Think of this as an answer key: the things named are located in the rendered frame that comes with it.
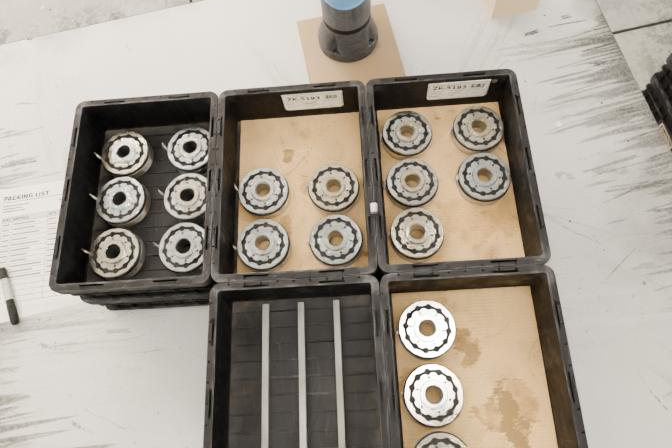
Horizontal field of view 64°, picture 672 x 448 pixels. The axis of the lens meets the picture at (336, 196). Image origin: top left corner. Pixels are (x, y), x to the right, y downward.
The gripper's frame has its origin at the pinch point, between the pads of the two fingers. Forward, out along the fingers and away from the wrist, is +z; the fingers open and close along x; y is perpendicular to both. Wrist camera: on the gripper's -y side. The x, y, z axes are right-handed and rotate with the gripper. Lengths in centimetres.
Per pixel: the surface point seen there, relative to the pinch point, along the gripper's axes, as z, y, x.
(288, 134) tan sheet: -8, 35, -62
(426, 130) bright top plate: -11, 43, -34
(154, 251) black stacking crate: -8, 55, -94
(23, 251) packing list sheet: 5, 44, -129
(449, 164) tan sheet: -8, 50, -31
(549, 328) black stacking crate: -15, 87, -24
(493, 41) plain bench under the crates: 5.2, 14.8, -7.4
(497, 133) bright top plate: -11, 47, -20
